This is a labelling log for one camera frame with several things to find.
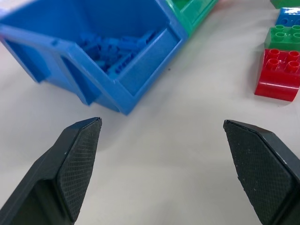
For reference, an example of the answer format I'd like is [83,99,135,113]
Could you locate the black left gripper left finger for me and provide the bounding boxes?
[0,117,103,225]

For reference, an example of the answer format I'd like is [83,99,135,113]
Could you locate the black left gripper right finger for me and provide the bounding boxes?
[223,119,300,225]

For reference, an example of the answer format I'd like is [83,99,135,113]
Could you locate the red curved building block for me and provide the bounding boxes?
[254,48,300,102]

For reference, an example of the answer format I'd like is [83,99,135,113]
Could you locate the blue plastic storage bin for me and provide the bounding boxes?
[0,0,189,116]

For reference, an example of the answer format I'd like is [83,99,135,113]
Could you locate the blue bricks pile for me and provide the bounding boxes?
[76,30,157,76]

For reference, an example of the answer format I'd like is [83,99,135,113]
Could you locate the green building block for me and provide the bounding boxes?
[269,0,300,10]
[264,24,300,52]

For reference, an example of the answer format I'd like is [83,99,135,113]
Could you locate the blue building block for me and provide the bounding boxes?
[274,7,300,27]

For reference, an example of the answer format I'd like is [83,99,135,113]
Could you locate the green plastic storage bin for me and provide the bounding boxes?
[165,0,219,38]

